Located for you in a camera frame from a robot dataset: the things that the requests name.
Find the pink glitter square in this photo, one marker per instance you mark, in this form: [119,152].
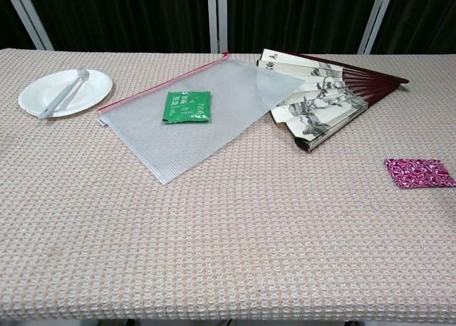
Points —
[418,173]

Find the clear pouch with red zipper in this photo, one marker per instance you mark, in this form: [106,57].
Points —
[199,148]

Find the green tea sachet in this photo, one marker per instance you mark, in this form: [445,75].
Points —
[186,107]

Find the beige waffle tablecloth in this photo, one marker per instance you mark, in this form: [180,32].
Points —
[178,240]

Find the ink painting folding fan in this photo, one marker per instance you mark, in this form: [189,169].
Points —
[320,105]

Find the black curtain panel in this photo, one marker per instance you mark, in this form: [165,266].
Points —
[10,27]
[295,16]
[124,16]
[424,16]

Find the white paper plate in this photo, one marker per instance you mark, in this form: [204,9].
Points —
[64,94]

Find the pale grey toothbrush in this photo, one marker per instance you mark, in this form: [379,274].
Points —
[62,96]

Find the aluminium partition post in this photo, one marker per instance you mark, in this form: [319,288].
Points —
[217,16]
[375,20]
[32,20]

